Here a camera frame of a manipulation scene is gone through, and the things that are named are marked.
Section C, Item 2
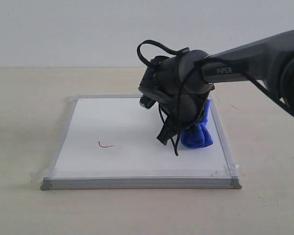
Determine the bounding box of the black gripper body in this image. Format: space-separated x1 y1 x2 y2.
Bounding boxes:
159 94 206 130

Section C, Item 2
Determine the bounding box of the blue microfibre cloth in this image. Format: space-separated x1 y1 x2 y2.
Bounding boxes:
181 99 213 149

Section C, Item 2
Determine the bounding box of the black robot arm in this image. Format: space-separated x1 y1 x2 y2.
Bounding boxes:
137 30 294 144

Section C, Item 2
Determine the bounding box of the white board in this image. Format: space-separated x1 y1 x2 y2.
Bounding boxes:
40 94 241 190

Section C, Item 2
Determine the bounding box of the clear tape front right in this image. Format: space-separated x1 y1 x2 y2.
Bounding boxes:
211 164 242 178

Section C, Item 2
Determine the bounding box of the clear tape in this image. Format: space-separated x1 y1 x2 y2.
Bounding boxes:
30 168 56 184
211 164 242 178

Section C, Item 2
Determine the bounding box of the clear tape front left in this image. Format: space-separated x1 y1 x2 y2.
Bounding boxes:
30 168 56 184

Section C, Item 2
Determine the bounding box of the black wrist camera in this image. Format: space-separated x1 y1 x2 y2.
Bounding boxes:
139 94 158 110

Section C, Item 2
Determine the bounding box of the black cable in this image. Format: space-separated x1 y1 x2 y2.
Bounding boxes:
136 39 292 157

